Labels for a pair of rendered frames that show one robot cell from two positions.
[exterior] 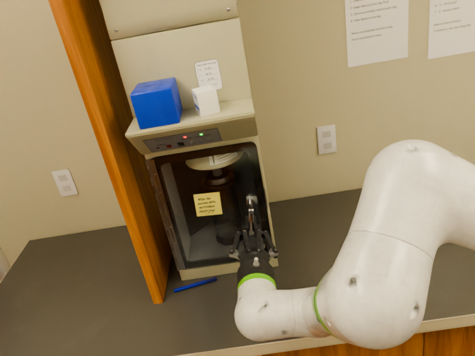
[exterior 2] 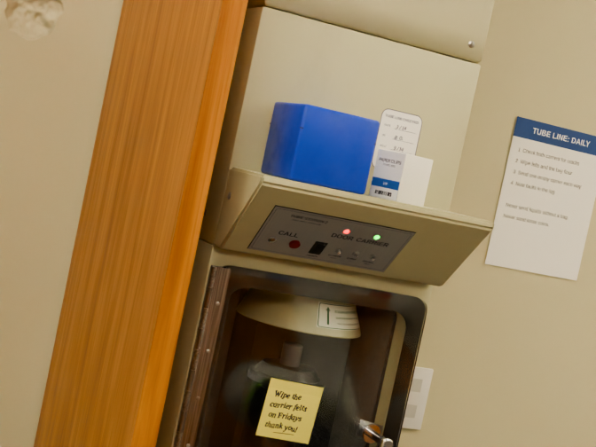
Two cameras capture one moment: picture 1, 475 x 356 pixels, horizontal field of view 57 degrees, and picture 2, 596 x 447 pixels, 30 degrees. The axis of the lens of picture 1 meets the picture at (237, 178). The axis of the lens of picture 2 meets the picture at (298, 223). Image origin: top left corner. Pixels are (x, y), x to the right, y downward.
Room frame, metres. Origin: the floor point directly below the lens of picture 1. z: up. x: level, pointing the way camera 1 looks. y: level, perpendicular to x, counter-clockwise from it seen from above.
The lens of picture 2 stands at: (-0.14, 0.78, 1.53)
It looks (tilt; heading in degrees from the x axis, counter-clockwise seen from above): 3 degrees down; 333
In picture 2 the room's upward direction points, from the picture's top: 12 degrees clockwise
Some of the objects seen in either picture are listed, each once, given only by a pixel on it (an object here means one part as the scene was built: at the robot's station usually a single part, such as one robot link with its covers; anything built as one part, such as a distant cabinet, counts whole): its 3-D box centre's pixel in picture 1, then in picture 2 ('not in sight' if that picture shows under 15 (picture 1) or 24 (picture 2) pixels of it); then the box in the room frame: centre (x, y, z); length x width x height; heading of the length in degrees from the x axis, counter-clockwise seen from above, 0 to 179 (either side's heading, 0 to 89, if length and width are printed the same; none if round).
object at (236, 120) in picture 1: (194, 133); (355, 233); (1.05, 0.09, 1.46); 0.32 x 0.11 x 0.10; 86
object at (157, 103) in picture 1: (157, 102); (318, 147); (1.06, 0.16, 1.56); 0.10 x 0.10 x 0.09; 86
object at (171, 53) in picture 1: (207, 151); (278, 309); (1.24, 0.07, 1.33); 0.32 x 0.25 x 0.77; 86
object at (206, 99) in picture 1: (206, 100); (401, 177); (1.05, 0.04, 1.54); 0.05 x 0.05 x 0.06; 14
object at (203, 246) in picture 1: (215, 210); (295, 432); (1.10, 0.08, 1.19); 0.30 x 0.01 x 0.40; 86
